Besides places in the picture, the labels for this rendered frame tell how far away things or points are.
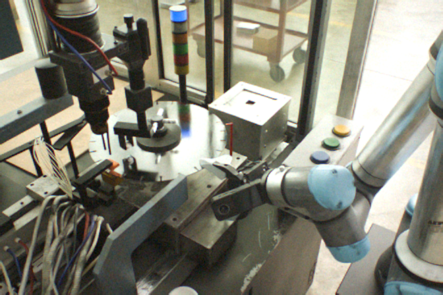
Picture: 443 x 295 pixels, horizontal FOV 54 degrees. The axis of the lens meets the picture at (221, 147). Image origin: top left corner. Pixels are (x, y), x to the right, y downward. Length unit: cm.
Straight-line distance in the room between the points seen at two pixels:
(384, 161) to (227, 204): 30
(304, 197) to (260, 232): 35
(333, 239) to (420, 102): 27
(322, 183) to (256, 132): 51
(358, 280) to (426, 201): 39
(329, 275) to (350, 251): 118
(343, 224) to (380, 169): 13
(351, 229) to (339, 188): 9
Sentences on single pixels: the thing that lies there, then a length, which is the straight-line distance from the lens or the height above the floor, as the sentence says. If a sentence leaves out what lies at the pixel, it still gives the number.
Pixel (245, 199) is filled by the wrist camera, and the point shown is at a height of 97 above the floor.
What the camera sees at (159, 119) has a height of 100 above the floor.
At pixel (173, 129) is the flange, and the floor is 96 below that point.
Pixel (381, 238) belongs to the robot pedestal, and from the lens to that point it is 114.
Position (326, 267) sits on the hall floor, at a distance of 201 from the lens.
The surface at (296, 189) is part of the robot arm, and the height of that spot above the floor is 105.
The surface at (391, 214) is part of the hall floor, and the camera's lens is 233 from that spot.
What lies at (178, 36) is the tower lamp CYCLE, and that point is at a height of 109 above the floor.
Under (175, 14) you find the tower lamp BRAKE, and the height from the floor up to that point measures 115.
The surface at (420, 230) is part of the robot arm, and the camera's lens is 74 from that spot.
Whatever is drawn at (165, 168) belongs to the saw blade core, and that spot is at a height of 95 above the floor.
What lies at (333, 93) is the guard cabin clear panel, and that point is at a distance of 129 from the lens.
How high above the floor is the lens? 155
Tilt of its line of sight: 37 degrees down
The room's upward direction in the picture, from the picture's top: straight up
